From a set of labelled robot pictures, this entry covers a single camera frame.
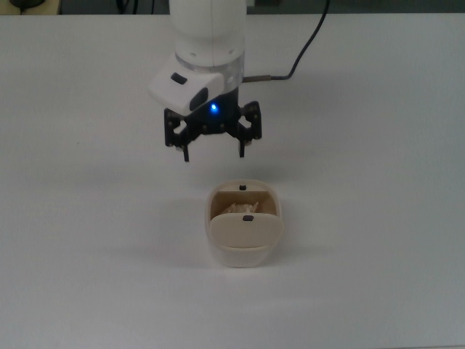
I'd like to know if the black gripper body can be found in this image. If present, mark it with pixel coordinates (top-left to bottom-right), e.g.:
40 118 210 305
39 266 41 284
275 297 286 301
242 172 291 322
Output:
182 87 243 141

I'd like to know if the dark rounded object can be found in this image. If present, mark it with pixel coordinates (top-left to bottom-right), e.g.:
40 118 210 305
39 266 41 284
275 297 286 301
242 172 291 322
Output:
8 0 36 12

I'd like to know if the small cream lidded bin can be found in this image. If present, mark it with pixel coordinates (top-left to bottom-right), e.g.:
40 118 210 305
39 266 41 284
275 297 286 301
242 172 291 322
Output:
205 178 286 270

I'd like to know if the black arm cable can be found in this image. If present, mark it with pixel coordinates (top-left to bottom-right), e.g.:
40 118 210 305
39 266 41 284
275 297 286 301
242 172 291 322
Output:
242 0 332 84

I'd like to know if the white paper ball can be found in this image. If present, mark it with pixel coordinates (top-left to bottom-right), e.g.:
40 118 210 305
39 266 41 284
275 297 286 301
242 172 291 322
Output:
221 201 262 216

